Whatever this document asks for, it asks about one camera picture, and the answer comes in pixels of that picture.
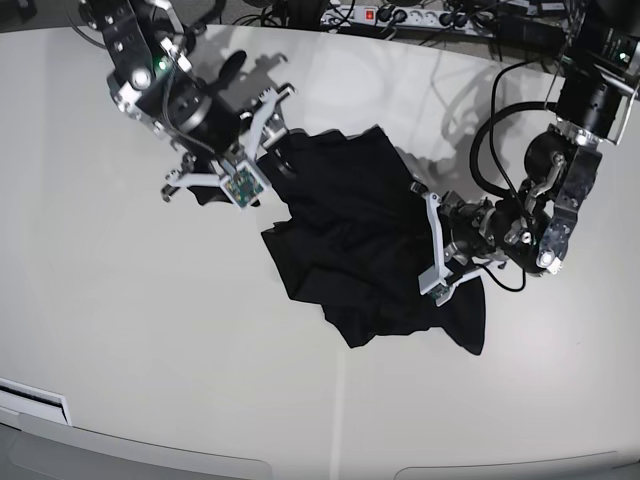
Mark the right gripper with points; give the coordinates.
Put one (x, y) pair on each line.
(206, 125)

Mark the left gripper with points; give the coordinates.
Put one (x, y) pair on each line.
(481, 230)

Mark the black t-shirt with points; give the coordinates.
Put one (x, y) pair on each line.
(357, 239)

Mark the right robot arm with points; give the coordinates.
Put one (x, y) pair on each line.
(153, 82)

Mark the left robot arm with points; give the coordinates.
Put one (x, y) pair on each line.
(531, 224)

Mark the black power adapter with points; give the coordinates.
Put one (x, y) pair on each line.
(527, 34)

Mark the white power strip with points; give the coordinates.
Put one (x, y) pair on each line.
(403, 18)

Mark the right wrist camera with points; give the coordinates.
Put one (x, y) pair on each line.
(245, 185)

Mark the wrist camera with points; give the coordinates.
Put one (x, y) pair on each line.
(245, 185)
(436, 283)

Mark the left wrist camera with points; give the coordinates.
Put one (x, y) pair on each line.
(436, 283)

